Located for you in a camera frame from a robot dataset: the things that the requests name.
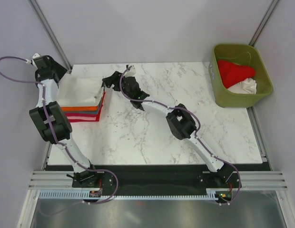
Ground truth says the blue label on bin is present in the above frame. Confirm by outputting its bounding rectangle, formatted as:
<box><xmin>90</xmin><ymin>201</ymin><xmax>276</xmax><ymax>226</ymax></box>
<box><xmin>208</xmin><ymin>63</ymin><xmax>217</xmax><ymax>81</ymax></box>

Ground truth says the white garment in bin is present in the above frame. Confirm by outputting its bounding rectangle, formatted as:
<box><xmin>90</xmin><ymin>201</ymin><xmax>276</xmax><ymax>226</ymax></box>
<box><xmin>228</xmin><ymin>78</ymin><xmax>257</xmax><ymax>95</ymax></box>

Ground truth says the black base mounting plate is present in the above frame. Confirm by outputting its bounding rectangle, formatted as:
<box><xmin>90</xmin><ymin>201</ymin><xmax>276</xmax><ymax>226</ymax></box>
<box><xmin>71</xmin><ymin>165</ymin><xmax>242</xmax><ymax>196</ymax></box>

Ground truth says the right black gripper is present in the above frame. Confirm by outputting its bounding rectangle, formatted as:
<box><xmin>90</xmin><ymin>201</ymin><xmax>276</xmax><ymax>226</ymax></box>
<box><xmin>101</xmin><ymin>72</ymin><xmax>132</xmax><ymax>100</ymax></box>

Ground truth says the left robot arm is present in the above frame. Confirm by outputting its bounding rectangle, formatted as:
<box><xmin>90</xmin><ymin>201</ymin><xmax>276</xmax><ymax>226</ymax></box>
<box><xmin>29</xmin><ymin>54</ymin><xmax>100</xmax><ymax>187</ymax></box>

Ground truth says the orange folded t shirt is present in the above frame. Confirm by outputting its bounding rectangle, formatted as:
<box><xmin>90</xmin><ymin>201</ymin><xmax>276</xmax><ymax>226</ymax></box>
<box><xmin>61</xmin><ymin>101</ymin><xmax>103</xmax><ymax>112</ymax></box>

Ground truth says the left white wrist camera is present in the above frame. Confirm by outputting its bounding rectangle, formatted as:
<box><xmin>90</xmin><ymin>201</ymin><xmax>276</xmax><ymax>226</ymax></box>
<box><xmin>31</xmin><ymin>53</ymin><xmax>41</xmax><ymax>66</ymax></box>

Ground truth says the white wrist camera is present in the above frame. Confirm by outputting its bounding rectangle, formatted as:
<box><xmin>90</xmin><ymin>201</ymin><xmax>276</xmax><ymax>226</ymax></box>
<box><xmin>31</xmin><ymin>53</ymin><xmax>41</xmax><ymax>66</ymax></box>
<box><xmin>125</xmin><ymin>65</ymin><xmax>136</xmax><ymax>77</ymax></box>

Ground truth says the right aluminium frame post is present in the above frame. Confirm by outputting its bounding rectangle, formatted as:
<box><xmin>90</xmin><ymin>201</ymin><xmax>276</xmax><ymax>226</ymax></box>
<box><xmin>248</xmin><ymin>0</ymin><xmax>281</xmax><ymax>47</ymax></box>

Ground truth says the white slotted cable duct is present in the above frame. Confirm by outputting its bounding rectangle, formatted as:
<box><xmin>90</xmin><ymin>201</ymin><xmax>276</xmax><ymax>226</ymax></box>
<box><xmin>38</xmin><ymin>189</ymin><xmax>232</xmax><ymax>200</ymax></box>

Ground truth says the right aluminium side rail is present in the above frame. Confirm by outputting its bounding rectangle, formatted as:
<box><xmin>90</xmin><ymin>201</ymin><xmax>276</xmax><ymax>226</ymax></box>
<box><xmin>246</xmin><ymin>106</ymin><xmax>273</xmax><ymax>171</ymax></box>

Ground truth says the red folded t shirt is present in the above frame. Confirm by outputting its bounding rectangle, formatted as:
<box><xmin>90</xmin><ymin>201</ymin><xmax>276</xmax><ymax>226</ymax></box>
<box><xmin>66</xmin><ymin>91</ymin><xmax>107</xmax><ymax>124</ymax></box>

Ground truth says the red t shirt in bin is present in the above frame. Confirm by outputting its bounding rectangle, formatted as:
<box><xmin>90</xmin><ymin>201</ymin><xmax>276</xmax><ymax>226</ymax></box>
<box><xmin>217</xmin><ymin>60</ymin><xmax>256</xmax><ymax>89</ymax></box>

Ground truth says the aluminium frame post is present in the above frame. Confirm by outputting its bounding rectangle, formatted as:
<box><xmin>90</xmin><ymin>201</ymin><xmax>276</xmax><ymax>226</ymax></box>
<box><xmin>28</xmin><ymin>0</ymin><xmax>72</xmax><ymax>72</ymax></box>
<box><xmin>248</xmin><ymin>0</ymin><xmax>281</xmax><ymax>47</ymax></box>

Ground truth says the white and green t shirt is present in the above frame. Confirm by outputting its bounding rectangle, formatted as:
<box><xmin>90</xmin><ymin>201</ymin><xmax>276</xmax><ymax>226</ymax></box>
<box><xmin>57</xmin><ymin>74</ymin><xmax>103</xmax><ymax>107</ymax></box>

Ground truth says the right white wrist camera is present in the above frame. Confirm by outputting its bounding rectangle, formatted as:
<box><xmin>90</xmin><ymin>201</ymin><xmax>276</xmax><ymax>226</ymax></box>
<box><xmin>125</xmin><ymin>65</ymin><xmax>136</xmax><ymax>77</ymax></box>

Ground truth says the olive green plastic bin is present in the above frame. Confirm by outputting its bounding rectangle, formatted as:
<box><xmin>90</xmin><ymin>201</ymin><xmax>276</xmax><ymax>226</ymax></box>
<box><xmin>208</xmin><ymin>43</ymin><xmax>273</xmax><ymax>108</ymax></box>

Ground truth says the left aluminium frame post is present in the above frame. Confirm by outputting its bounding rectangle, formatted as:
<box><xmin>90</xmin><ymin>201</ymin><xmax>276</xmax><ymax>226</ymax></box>
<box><xmin>28</xmin><ymin>0</ymin><xmax>72</xmax><ymax>72</ymax></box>

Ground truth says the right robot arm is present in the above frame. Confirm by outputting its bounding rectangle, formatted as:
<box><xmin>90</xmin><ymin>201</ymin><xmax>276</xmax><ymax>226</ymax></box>
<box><xmin>102</xmin><ymin>70</ymin><xmax>236</xmax><ymax>187</ymax></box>

